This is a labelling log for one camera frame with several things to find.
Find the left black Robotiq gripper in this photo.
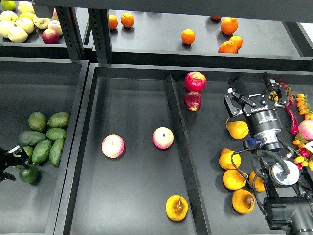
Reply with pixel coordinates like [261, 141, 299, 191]
[0, 145, 30, 182]

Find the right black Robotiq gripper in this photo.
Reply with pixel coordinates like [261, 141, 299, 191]
[224, 72, 288, 151]

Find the yellow pear with stem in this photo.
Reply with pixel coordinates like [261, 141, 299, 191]
[165, 195, 189, 222]

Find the green avocado lower centre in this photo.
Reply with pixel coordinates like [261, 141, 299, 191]
[32, 139, 53, 165]

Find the yellow pear upper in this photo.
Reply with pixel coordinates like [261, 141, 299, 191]
[225, 118, 249, 140]

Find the green avocado lower right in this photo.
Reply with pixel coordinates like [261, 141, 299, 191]
[49, 138, 65, 166]

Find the green avocado top left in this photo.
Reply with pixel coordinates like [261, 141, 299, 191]
[28, 112, 47, 132]

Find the green avocado middle right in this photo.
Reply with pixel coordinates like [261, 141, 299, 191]
[46, 128, 67, 141]

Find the yellow pear middle left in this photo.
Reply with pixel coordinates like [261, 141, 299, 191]
[219, 148, 242, 170]

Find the yellow pear centre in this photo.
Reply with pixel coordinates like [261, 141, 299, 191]
[223, 169, 248, 191]

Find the yellow pear right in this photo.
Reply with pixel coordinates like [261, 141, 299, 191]
[248, 171, 265, 192]

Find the yellow pear bottom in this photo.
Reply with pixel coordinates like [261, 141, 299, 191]
[232, 189, 255, 214]

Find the yellow cherry tomato vine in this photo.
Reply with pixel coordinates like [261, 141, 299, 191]
[268, 83, 279, 102]

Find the red cherry tomato vine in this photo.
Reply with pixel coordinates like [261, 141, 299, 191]
[280, 82, 295, 105]

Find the orange front right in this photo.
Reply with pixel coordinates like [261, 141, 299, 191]
[218, 41, 238, 54]

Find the orange right small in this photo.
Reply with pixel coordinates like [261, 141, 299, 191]
[229, 35, 243, 50]

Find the bright red apple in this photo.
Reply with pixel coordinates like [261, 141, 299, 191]
[184, 71, 206, 92]

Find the red chili pepper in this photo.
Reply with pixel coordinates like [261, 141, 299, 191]
[285, 105, 299, 135]

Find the orange cherry tomato vine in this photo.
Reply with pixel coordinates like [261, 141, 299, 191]
[296, 93, 313, 120]

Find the dark red apple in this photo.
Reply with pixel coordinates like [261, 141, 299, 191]
[183, 91, 202, 111]

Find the pink peach right edge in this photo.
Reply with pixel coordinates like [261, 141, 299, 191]
[298, 120, 313, 141]

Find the large orange upper right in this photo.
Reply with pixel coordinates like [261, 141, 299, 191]
[221, 17, 239, 35]

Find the white label card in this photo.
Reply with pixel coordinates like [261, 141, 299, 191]
[304, 141, 313, 153]

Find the orange under shelf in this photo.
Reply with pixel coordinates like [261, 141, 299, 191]
[211, 16, 221, 21]

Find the orange centre shelf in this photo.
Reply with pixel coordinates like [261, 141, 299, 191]
[181, 29, 196, 45]

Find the mixed cherry tomato cluster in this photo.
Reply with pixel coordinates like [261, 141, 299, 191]
[287, 131, 313, 171]

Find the pink apple centre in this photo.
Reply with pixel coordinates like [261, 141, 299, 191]
[152, 127, 174, 149]

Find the pink apple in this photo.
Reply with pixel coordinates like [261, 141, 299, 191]
[152, 127, 174, 149]
[101, 134, 125, 158]

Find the pink apple left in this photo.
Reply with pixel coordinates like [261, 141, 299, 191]
[101, 134, 125, 158]

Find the black centre tray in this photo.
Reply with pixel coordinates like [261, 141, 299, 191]
[53, 62, 313, 235]

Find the black upper shelf tray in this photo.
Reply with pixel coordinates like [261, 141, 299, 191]
[83, 9, 313, 71]

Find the black tray divider left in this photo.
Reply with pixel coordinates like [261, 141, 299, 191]
[164, 74, 212, 235]

